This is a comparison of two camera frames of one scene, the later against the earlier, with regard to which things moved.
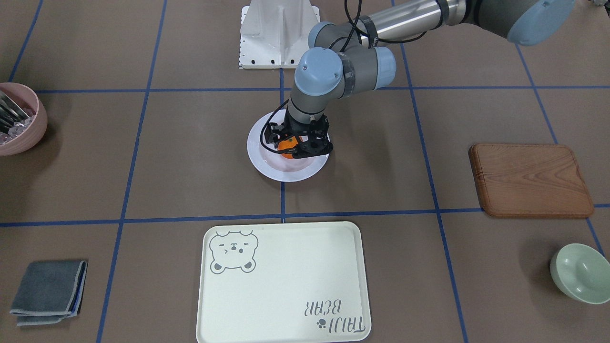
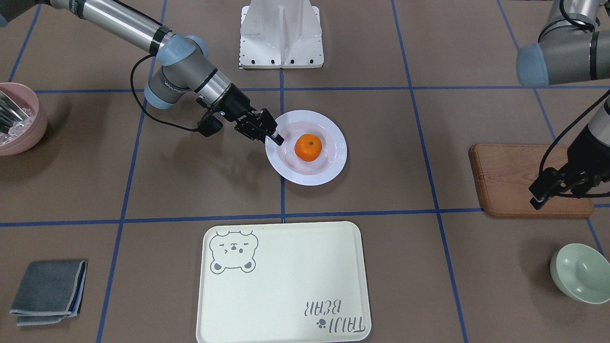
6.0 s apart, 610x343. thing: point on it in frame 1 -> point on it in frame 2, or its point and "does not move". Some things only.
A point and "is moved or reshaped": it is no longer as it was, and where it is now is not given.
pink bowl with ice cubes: (24, 134) does not move
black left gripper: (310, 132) -> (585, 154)
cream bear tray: (282, 283) does not move
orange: (287, 143) is moved or reshaped
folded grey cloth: (49, 292) does not move
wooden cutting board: (530, 181) does not move
